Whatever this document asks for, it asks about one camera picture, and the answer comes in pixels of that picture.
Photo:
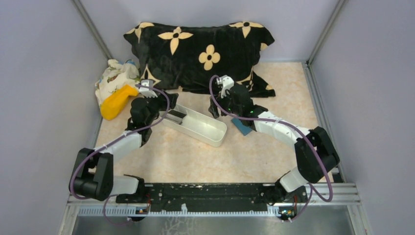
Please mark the black pillow with cream flowers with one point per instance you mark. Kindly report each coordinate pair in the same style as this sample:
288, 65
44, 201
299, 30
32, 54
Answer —
180, 57

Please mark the blue leather card holder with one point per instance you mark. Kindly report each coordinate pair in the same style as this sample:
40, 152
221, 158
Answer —
244, 130

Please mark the black cards in tray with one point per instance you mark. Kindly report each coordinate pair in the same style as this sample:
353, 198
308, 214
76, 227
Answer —
175, 116

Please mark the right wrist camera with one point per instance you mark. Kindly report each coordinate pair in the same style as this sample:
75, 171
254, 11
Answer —
225, 83

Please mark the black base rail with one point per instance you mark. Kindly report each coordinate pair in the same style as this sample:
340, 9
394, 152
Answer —
238, 197

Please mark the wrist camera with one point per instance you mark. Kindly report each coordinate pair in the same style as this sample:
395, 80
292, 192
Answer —
225, 83
145, 87

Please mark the floral patterned cloth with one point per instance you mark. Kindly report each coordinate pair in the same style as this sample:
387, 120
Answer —
115, 77

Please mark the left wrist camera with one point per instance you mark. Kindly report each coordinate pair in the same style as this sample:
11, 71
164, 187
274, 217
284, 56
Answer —
145, 87

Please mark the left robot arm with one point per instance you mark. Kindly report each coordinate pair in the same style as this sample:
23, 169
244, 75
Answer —
93, 172

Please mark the yellow plastic object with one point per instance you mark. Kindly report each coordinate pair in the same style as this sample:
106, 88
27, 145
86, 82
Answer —
112, 106

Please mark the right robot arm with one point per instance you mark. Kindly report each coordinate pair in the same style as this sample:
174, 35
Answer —
314, 150

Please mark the white oblong plastic tray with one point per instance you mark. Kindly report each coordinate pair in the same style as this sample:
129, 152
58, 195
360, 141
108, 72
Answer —
199, 126

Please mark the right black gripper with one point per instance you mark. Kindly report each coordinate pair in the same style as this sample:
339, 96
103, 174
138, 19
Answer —
219, 102

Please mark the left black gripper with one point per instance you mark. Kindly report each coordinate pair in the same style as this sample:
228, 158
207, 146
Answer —
167, 100

